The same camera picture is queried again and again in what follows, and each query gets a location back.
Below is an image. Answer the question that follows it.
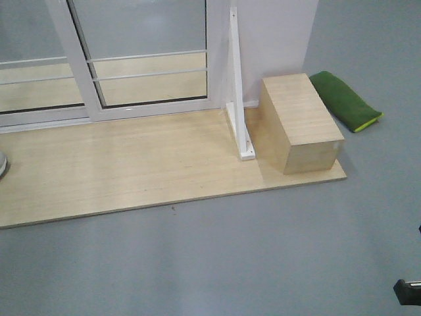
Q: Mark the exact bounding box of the light wooden base platform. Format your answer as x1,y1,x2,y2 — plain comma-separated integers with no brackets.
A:
1,109,346,228

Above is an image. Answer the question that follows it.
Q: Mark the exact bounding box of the grey round robot base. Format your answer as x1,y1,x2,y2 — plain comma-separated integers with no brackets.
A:
0,151,9,179

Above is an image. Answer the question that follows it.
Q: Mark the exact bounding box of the white framed sliding glass door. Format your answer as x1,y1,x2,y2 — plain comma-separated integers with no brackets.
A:
46,1,228,122

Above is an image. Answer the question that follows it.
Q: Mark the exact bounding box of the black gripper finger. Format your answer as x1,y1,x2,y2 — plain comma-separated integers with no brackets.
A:
393,279,421,305

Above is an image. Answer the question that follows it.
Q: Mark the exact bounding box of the green sandbag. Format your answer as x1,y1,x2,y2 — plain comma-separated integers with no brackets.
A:
309,70,384,133

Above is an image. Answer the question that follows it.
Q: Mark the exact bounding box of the light wooden box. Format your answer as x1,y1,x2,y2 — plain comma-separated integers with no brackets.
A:
259,73,345,174

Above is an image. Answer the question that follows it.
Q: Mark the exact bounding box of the white triangular support bracket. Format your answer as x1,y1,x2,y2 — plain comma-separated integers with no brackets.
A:
225,5,256,161

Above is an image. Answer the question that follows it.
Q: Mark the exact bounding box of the white fixed glass door panel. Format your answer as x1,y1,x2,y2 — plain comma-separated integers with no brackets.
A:
1,1,87,128

